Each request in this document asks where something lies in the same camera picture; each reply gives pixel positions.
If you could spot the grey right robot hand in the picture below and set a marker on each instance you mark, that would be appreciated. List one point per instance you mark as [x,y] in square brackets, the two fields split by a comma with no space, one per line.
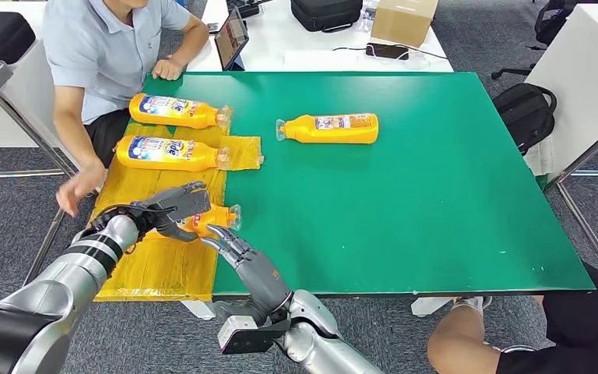
[265,284]

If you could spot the stack of papers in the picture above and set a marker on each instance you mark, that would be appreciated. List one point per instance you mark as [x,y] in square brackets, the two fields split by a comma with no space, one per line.
[541,158]

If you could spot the white table foot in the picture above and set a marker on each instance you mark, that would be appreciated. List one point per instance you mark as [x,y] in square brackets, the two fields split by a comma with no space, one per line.
[198,309]
[430,306]

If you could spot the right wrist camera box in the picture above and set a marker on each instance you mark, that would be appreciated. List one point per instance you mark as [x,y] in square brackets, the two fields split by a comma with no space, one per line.
[237,333]

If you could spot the person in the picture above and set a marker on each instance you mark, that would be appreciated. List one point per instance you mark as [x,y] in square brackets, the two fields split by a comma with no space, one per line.
[98,57]
[572,330]

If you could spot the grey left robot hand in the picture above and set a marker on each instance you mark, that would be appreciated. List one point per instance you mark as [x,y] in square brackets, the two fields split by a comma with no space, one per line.
[162,206]

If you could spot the black desktop device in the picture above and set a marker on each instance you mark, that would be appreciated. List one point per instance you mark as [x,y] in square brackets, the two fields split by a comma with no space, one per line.
[247,6]

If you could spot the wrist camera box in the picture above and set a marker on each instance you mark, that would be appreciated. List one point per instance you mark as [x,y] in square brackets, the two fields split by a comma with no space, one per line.
[196,204]
[237,333]

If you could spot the brown cardboard box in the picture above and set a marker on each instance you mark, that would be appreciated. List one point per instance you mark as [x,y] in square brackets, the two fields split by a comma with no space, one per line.
[402,21]

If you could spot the yellow taped cardboard board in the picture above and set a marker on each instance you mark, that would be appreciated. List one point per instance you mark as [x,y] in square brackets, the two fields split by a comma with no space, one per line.
[175,268]

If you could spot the orange detergent bottle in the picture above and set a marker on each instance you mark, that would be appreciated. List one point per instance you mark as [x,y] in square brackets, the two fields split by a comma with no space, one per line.
[170,154]
[299,130]
[216,219]
[175,112]

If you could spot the black tablet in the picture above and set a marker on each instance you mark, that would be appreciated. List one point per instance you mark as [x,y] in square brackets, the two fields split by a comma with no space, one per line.
[231,38]

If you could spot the white desk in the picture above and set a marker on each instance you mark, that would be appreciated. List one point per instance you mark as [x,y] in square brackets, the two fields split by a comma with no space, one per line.
[278,47]
[25,90]
[577,77]

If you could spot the clear plastic water bottle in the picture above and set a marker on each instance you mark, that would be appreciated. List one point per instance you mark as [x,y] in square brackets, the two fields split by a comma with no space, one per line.
[367,15]

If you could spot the black backpack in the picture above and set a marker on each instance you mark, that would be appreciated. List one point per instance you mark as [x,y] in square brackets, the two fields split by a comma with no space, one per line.
[526,114]

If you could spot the black office chair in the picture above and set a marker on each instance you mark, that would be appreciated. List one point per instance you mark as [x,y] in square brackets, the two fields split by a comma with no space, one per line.
[552,20]

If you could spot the black phone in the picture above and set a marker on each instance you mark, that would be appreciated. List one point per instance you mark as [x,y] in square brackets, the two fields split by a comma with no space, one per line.
[386,51]

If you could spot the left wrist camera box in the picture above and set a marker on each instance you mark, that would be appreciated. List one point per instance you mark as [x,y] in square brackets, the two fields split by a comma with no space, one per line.
[196,204]

